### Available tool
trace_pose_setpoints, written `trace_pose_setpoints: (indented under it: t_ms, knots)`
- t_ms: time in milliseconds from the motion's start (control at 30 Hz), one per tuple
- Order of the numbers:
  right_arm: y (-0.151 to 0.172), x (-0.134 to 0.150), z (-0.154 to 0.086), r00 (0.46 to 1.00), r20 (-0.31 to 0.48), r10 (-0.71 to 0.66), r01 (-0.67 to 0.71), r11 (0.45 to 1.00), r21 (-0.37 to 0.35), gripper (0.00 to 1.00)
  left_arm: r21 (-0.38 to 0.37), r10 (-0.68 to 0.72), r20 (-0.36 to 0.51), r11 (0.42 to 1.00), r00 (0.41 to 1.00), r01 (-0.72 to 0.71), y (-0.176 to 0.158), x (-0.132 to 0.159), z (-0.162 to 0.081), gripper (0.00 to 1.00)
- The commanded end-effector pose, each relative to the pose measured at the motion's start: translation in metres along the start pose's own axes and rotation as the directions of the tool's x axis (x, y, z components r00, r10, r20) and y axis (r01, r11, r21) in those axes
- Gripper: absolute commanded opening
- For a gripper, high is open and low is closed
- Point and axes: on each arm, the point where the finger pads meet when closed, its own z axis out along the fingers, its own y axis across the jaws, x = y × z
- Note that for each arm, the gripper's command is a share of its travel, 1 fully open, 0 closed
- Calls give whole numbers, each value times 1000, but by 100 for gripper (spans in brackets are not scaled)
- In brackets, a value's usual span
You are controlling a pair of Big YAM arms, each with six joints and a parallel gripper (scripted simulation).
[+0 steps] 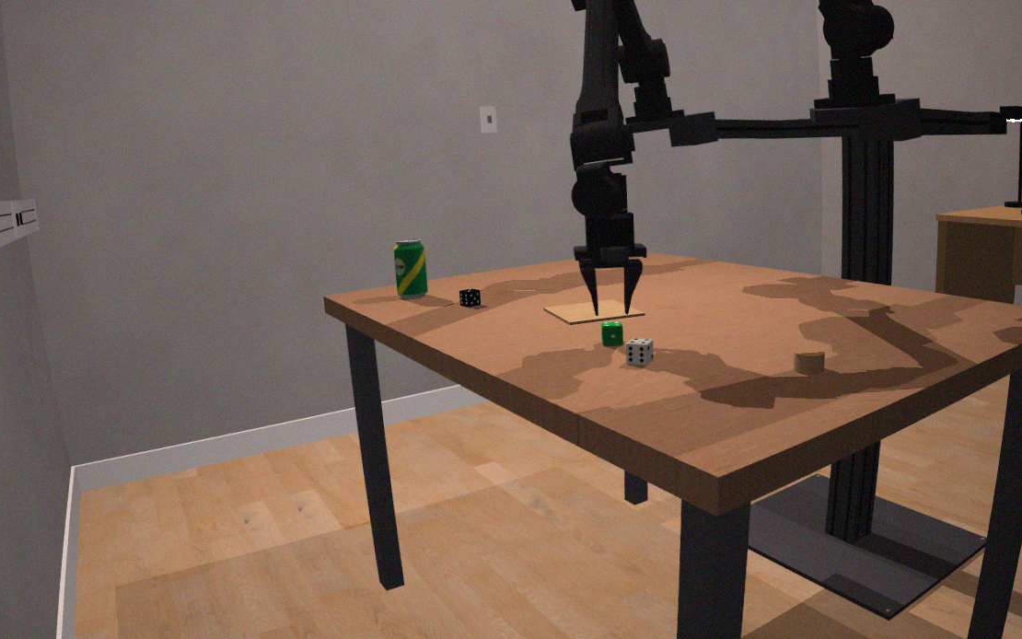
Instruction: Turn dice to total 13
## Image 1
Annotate black die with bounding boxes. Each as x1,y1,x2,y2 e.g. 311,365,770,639
459,289,481,307

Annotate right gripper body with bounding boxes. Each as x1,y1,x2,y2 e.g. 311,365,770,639
574,210,647,269

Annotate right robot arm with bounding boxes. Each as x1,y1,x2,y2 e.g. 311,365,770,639
570,0,685,263

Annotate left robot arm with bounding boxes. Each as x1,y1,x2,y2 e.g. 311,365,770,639
814,0,896,109

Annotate brown cylinder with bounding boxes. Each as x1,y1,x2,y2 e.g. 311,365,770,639
794,348,825,375

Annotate green die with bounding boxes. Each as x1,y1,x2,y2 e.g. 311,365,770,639
601,321,623,346

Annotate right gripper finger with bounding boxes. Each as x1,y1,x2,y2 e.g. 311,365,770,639
579,266,598,316
624,267,643,314

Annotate white die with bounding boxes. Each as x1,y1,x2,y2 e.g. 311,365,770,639
626,338,654,366

